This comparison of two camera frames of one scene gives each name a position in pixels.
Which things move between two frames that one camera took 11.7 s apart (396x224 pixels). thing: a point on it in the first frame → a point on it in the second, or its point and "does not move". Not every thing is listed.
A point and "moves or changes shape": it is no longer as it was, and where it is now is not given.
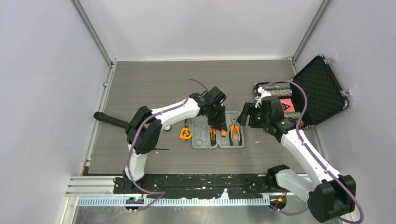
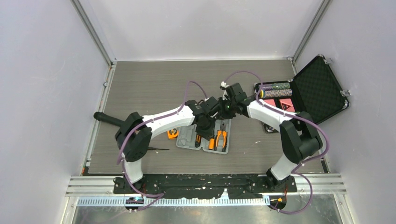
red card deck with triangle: [287, 105] does not move
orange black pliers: [232, 128] → [222, 130]
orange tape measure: [185, 134] → [173, 134]
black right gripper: [247, 110] → [223, 115]
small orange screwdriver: [223, 133] → [211, 143]
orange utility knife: [213, 136] moves or changes shape
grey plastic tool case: [201, 132] moves or changes shape
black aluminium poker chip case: [325, 95] does not move
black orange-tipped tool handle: [101, 116] does not move
